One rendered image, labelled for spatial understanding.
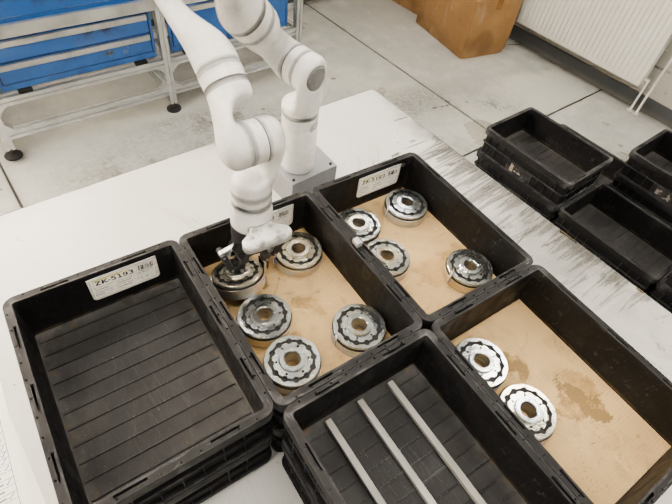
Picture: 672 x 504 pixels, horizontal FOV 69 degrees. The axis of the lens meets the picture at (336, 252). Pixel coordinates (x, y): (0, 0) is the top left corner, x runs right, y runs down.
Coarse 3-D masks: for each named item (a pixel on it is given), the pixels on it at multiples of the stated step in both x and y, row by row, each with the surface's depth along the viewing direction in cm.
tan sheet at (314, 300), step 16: (256, 256) 105; (272, 256) 105; (208, 272) 101; (272, 272) 102; (320, 272) 104; (336, 272) 104; (272, 288) 100; (288, 288) 100; (304, 288) 101; (320, 288) 101; (336, 288) 101; (352, 288) 102; (240, 304) 96; (288, 304) 98; (304, 304) 98; (320, 304) 98; (336, 304) 99; (304, 320) 96; (320, 320) 96; (304, 336) 93; (320, 336) 94; (256, 352) 90; (320, 352) 91; (336, 352) 92
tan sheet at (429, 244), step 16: (368, 208) 118; (384, 224) 115; (432, 224) 117; (400, 240) 112; (416, 240) 113; (432, 240) 113; (448, 240) 114; (416, 256) 110; (432, 256) 110; (416, 272) 107; (432, 272) 107; (416, 288) 104; (432, 288) 104; (448, 288) 105; (432, 304) 101
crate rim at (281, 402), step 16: (304, 192) 105; (320, 208) 103; (224, 224) 96; (336, 224) 100; (352, 240) 97; (192, 256) 90; (208, 288) 86; (224, 304) 84; (400, 304) 88; (416, 320) 86; (240, 336) 81; (400, 336) 84; (368, 352) 81; (256, 368) 77; (336, 368) 79; (272, 384) 76; (320, 384) 77; (272, 400) 74; (288, 400) 74
